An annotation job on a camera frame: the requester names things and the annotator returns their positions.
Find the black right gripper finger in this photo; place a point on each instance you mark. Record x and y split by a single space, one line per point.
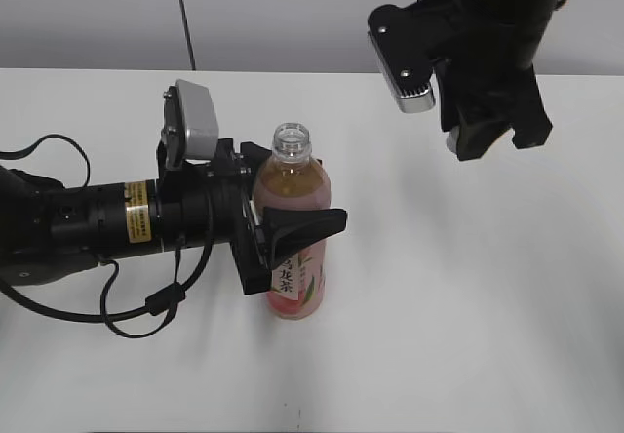
531 135
479 129

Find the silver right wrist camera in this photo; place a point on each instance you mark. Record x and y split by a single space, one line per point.
408 42

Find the white bottle cap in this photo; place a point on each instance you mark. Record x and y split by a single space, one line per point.
452 139

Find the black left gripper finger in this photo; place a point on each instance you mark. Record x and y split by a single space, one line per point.
288 232
252 156

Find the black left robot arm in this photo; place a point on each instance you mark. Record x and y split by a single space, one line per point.
49 232

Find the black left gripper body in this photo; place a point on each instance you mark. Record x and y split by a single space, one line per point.
201 205

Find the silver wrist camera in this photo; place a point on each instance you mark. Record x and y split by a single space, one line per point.
408 42
190 130

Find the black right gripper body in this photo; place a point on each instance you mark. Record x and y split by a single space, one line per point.
490 60

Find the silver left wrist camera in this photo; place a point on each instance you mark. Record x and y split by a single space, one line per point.
190 130

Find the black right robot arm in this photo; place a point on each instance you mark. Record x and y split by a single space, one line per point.
486 76

